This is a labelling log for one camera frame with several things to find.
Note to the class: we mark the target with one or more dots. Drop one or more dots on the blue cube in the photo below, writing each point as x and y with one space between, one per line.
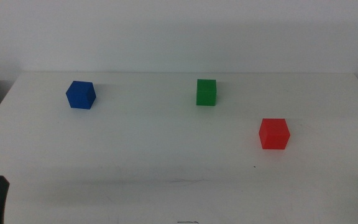
80 96

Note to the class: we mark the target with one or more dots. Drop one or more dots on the green cube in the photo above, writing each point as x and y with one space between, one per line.
206 93

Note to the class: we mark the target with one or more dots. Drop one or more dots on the red cube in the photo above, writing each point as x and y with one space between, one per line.
273 134

